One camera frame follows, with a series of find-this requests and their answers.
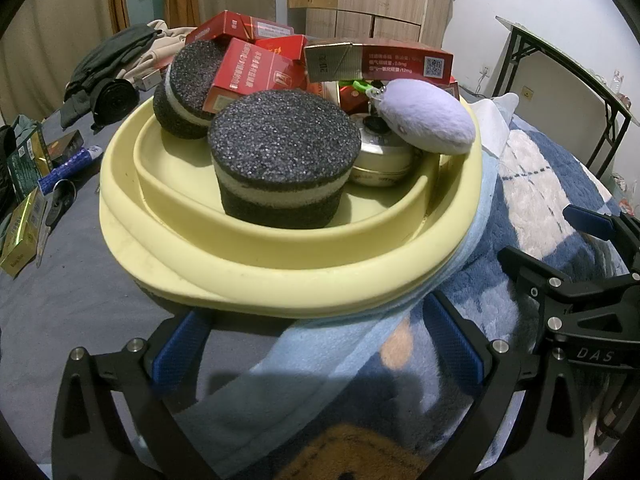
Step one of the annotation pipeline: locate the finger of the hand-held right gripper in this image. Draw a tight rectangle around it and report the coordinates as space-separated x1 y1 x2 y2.
496 245 640 320
561 204 640 273

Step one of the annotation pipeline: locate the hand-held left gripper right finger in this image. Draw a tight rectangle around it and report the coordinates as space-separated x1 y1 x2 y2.
424 290 587 480

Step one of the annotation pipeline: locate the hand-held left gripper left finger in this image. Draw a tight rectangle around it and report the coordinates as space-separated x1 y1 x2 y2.
50 309 221 480

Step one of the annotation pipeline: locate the yellow plastic basin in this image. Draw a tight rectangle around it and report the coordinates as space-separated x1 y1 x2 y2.
98 92 485 320

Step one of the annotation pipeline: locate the round silver tin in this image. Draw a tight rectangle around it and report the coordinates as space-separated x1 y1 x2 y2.
347 112 416 188

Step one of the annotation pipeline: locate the lavender plush pouch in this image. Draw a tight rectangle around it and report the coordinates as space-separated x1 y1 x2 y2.
350 78 477 154

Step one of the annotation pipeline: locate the round black white sponge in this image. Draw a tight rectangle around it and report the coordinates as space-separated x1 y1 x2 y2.
152 39 236 140
207 89 362 231

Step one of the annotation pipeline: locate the blue white checkered blanket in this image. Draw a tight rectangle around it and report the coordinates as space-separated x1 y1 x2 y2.
172 112 640 480

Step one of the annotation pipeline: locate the pale blue towel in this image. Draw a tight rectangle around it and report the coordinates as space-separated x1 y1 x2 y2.
470 105 513 161

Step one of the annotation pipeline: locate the grey bed sheet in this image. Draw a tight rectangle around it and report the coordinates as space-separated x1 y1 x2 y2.
0 90 211 480

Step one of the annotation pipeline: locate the black folding table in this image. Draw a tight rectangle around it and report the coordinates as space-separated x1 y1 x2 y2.
492 15 640 181

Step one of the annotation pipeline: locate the gold box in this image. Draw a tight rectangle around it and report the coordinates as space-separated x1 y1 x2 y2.
0 187 47 278

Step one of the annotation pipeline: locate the blue white tube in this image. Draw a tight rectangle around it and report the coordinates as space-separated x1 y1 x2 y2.
37 144 105 195

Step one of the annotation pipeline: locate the dark small box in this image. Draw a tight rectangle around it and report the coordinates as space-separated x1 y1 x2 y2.
47 129 85 161

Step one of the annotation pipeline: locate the green box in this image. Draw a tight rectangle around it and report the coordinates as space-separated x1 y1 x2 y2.
5 122 51 201

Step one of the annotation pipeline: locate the black round cap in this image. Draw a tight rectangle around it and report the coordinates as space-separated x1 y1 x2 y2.
91 79 140 133

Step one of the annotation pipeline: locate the dark clothing pile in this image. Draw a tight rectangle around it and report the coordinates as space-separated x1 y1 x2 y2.
60 24 163 128

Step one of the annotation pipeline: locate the wooden wardrobe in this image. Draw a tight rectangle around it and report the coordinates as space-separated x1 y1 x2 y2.
287 0 453 53

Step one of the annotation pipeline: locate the beige curtain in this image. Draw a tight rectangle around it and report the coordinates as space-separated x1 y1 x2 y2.
0 0 278 121

